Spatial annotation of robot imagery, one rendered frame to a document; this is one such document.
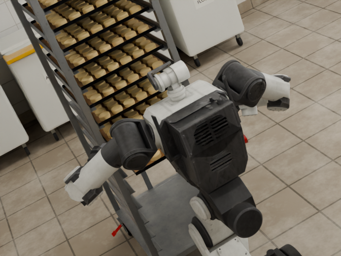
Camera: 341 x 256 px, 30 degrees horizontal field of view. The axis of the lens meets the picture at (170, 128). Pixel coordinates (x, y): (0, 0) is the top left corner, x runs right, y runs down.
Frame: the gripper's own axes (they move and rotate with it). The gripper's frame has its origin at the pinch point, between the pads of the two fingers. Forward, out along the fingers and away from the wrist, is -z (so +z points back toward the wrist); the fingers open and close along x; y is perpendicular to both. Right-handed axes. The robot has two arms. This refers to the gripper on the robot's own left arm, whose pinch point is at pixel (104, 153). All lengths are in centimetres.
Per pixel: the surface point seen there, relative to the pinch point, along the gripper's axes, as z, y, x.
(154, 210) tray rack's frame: -47, 23, -73
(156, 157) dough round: 6.6, -27.0, 0.4
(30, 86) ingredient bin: -151, 151, -39
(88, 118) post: -6.2, 4.6, 14.2
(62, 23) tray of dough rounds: -15, 3, 54
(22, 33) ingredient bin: -193, 171, -14
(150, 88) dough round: -33.5, -12.6, 9.3
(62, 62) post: -6.7, 4.6, 41.1
